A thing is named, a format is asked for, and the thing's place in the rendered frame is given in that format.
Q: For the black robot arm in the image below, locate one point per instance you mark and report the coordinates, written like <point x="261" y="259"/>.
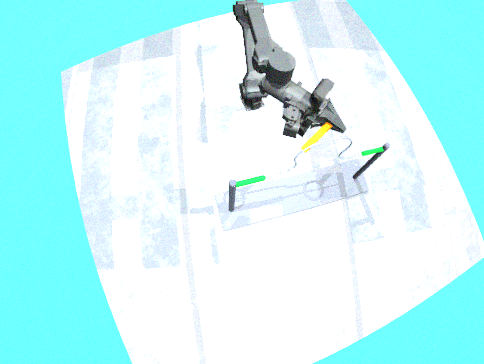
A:
<point x="264" y="56"/>

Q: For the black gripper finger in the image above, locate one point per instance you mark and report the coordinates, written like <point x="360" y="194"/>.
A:
<point x="318" y="123"/>
<point x="329" y="115"/>

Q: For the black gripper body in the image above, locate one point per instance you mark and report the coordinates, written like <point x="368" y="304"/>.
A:
<point x="313" y="101"/>

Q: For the orange handle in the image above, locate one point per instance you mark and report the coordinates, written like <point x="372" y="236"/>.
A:
<point x="314" y="139"/>

